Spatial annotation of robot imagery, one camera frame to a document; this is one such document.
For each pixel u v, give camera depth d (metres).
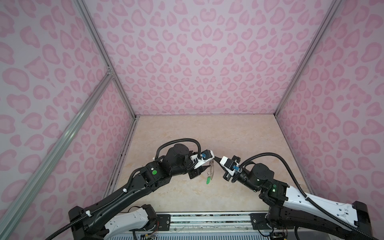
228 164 0.52
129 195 0.43
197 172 0.57
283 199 0.49
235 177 0.54
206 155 0.53
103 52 0.84
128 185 0.44
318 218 0.47
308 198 0.47
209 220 0.75
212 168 0.64
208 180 0.77
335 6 0.69
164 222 0.73
